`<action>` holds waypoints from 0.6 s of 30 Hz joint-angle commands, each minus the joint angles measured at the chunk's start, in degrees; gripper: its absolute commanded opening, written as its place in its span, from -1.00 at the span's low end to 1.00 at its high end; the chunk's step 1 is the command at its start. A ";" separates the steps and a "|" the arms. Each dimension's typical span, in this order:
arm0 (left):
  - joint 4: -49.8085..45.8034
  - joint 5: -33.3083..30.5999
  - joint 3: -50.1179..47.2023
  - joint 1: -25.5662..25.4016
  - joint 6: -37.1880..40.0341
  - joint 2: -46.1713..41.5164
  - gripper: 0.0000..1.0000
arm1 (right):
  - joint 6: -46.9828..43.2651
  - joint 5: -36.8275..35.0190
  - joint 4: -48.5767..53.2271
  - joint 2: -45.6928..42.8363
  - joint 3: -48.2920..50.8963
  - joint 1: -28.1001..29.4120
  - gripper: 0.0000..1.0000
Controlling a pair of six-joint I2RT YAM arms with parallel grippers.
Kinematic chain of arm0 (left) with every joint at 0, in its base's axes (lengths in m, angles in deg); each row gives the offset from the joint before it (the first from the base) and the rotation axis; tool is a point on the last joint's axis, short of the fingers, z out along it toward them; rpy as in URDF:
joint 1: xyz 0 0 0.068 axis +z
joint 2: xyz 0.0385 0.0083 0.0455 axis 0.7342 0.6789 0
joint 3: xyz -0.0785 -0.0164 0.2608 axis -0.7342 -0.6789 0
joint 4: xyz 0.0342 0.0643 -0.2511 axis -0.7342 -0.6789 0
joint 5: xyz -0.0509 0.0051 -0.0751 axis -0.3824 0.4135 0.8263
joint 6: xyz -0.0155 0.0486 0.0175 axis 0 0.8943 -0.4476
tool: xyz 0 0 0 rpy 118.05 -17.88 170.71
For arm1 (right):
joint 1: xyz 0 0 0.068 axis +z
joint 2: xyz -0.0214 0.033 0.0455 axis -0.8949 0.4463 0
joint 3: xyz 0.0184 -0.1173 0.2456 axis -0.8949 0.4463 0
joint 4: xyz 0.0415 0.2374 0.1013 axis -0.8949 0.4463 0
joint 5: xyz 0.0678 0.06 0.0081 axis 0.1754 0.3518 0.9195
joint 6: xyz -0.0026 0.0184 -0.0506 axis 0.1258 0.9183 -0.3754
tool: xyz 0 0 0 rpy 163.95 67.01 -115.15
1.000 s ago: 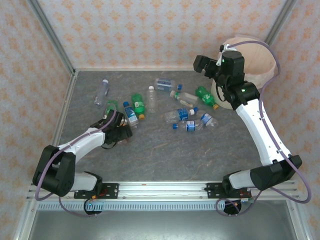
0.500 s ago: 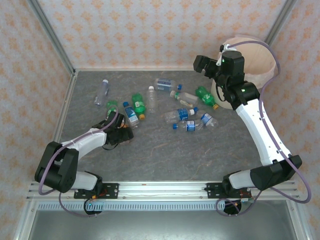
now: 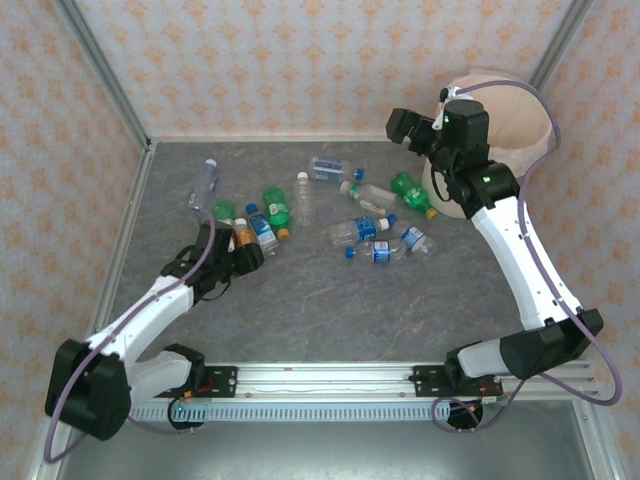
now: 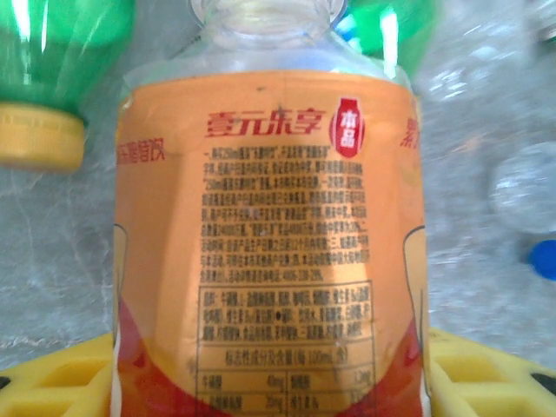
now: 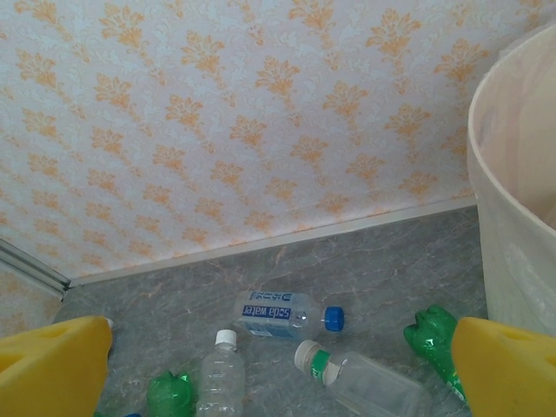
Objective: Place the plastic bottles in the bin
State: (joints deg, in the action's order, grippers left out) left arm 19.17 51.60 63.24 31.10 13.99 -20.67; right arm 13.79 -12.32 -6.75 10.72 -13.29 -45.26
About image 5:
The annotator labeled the square clear bottle green label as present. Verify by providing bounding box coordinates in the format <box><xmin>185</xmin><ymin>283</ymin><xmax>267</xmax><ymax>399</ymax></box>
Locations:
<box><xmin>294</xmin><ymin>338</ymin><xmax>431</xmax><ymax>417</ymax></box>

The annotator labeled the green bottle yellow cap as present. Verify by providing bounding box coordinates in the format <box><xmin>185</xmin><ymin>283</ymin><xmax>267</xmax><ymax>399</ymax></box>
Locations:
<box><xmin>402</xmin><ymin>305</ymin><xmax>468</xmax><ymax>403</ymax></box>

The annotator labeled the cream plastic waste bin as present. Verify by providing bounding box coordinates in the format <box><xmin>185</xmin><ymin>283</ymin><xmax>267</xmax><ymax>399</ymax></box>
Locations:
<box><xmin>467</xmin><ymin>21</ymin><xmax>556</xmax><ymax>338</ymax></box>

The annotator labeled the aluminium frame post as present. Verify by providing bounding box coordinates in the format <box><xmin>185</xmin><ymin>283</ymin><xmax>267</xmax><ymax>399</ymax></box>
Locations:
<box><xmin>0</xmin><ymin>238</ymin><xmax>73</xmax><ymax>292</ymax></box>

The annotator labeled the soda water bottle blue cap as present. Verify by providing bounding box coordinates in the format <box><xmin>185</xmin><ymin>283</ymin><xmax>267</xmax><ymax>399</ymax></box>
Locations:
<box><xmin>232</xmin><ymin>289</ymin><xmax>347</xmax><ymax>340</ymax></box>

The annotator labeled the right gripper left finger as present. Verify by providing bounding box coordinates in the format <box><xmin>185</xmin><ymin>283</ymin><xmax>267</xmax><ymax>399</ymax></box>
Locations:
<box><xmin>0</xmin><ymin>315</ymin><xmax>114</xmax><ymax>417</ymax></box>

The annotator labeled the clear bottle white cap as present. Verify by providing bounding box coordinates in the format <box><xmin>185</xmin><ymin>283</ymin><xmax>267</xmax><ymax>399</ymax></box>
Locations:
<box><xmin>195</xmin><ymin>328</ymin><xmax>247</xmax><ymax>417</ymax></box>

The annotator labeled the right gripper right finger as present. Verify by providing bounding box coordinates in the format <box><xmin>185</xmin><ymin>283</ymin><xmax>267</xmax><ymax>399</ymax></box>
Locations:
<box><xmin>451</xmin><ymin>315</ymin><xmax>556</xmax><ymax>417</ymax></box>

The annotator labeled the green plastic bottle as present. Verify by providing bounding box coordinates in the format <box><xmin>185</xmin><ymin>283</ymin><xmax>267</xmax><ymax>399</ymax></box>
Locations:
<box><xmin>146</xmin><ymin>369</ymin><xmax>195</xmax><ymax>417</ymax></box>

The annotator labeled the white wall base trim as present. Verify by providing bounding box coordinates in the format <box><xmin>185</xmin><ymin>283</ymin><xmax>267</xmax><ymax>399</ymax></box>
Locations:
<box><xmin>69</xmin><ymin>195</ymin><xmax>479</xmax><ymax>288</ymax></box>

